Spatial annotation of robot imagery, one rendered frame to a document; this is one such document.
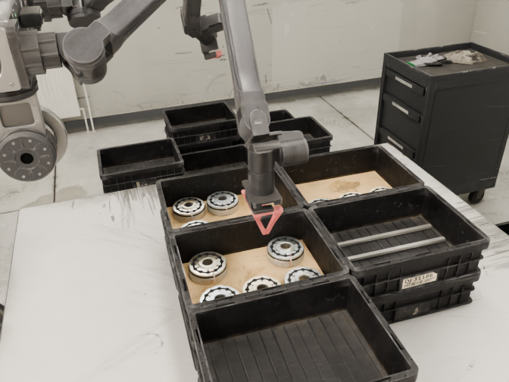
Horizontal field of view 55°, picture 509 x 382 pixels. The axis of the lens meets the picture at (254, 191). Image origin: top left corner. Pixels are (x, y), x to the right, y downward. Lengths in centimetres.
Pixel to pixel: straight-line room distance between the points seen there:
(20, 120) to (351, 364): 101
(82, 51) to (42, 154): 44
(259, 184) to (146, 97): 341
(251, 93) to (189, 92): 341
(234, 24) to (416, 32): 418
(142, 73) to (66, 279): 290
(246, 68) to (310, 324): 61
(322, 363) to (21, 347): 80
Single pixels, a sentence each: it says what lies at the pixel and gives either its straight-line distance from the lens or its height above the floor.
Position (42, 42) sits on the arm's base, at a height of 147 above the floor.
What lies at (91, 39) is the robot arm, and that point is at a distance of 106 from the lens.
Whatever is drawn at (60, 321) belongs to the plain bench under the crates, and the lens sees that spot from 153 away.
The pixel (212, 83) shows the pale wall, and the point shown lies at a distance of 448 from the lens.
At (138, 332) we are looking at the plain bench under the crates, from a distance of 143.
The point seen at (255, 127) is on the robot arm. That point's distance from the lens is 102.
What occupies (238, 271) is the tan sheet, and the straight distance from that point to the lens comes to 136.
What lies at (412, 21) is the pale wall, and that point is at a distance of 517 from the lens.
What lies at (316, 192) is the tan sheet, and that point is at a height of 83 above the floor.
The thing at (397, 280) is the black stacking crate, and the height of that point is 86.
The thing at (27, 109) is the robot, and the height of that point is 125.
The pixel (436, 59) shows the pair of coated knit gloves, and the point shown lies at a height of 89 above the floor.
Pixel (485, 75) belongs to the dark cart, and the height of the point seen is 86.
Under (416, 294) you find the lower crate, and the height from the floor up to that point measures 80.
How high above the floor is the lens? 172
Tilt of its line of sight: 32 degrees down
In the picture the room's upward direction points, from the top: 2 degrees counter-clockwise
